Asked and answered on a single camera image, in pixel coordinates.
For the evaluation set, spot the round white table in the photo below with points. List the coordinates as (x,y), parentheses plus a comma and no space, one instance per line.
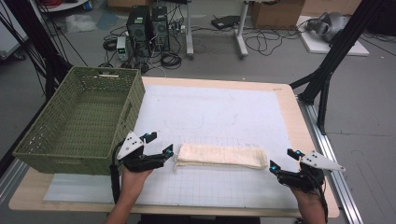
(62,4)

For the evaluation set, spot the green woven basket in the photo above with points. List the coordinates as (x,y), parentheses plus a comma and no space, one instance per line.
(84,121)

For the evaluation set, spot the small black computer tower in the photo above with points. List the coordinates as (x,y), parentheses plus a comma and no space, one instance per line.
(160,29)

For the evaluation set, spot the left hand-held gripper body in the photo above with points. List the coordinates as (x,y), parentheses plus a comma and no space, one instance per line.
(129,146)

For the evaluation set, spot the cream cloth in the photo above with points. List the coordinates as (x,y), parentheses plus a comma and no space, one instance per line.
(221,156)

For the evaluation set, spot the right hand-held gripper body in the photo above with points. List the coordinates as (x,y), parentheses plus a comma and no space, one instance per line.
(317,162)

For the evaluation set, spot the flat black device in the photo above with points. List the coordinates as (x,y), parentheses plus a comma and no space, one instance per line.
(224,21)

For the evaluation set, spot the aluminium rail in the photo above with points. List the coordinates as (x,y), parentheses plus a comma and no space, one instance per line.
(11,180)
(334,165)

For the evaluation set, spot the large black computer tower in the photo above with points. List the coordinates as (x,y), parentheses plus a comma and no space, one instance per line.
(139,29)

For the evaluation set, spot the clear plastic bag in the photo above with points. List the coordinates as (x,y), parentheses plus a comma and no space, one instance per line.
(80,23)

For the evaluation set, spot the black metal stand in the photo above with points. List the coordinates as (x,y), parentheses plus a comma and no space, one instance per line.
(337,53)
(34,37)

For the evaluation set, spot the white bench power supply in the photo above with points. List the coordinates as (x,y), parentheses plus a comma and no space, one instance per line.
(122,48)

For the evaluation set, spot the white floor board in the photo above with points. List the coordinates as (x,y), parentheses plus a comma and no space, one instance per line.
(342,48)

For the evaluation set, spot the grey machine part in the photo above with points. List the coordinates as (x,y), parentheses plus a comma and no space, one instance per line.
(330,26)

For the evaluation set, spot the white grid mat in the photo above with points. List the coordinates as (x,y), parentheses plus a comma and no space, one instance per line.
(214,115)

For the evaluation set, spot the white desk leg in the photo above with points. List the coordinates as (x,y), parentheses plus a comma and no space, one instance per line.
(241,34)
(189,31)

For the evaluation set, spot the cardboard box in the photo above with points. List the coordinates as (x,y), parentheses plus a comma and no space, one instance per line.
(277,14)

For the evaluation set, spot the person's right hand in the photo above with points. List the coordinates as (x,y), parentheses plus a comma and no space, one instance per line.
(309,199)

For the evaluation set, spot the person's left hand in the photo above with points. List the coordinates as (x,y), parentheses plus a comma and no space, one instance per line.
(133,183)

